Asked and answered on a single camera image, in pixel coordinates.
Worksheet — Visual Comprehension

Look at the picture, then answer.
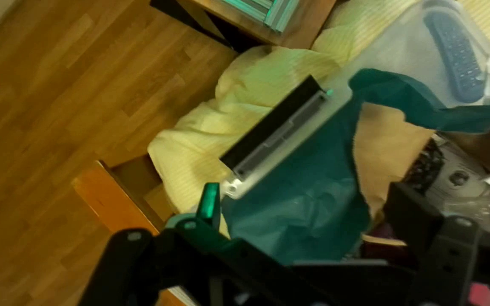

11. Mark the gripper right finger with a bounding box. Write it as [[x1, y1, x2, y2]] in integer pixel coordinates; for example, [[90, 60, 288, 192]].
[[382, 182, 490, 306]]

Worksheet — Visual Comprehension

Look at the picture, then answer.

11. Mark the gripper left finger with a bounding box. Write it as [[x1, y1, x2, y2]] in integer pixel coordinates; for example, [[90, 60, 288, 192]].
[[78, 183, 301, 306]]

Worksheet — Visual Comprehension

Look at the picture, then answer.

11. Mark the tan paper item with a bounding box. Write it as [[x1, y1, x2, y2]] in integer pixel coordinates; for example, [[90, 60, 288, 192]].
[[353, 102, 436, 221]]

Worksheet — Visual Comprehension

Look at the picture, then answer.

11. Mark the yellow bed blanket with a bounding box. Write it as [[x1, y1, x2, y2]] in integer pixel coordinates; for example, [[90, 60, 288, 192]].
[[147, 0, 490, 238]]

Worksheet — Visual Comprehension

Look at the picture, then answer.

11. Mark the clear plastic wrap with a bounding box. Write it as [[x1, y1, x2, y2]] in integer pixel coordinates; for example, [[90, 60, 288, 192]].
[[441, 187, 490, 234]]

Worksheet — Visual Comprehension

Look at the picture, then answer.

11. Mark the black and white package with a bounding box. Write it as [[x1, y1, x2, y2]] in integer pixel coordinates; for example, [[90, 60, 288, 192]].
[[402, 135, 490, 200]]

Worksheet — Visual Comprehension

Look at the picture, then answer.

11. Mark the dark grey remote control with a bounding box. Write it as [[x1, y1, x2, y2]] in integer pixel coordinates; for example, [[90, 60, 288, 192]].
[[423, 8, 487, 105]]

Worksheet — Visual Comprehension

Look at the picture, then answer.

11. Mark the clear plastic storage box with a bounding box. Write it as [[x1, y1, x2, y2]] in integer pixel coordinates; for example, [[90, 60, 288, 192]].
[[219, 0, 490, 201]]

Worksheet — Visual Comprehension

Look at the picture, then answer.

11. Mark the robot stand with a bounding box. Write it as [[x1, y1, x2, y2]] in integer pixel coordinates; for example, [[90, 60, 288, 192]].
[[149, 0, 338, 54]]

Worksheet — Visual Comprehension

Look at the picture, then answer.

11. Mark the wooden bed frame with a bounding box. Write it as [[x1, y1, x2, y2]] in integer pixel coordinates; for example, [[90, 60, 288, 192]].
[[71, 155, 194, 306]]

